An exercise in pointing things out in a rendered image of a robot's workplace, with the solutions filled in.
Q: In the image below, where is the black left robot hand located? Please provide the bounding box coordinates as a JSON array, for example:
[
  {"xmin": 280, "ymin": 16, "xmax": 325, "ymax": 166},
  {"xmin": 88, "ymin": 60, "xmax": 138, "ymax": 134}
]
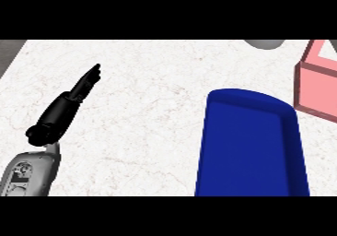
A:
[{"xmin": 25, "ymin": 63, "xmax": 103, "ymax": 148}]

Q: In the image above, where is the blue tray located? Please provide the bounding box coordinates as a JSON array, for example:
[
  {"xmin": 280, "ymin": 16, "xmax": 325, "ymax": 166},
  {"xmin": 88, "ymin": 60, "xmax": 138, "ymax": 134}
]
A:
[{"xmin": 193, "ymin": 88, "xmax": 311, "ymax": 197}]

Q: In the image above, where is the pink cardboard box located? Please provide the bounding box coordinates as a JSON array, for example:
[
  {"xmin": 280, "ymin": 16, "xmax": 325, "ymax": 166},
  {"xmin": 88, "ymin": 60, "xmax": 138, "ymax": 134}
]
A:
[{"xmin": 293, "ymin": 40, "xmax": 337, "ymax": 125}]

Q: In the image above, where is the grey rounded object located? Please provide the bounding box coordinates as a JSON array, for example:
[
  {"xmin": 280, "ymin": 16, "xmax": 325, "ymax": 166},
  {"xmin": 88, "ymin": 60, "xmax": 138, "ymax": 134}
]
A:
[{"xmin": 243, "ymin": 40, "xmax": 286, "ymax": 51}]

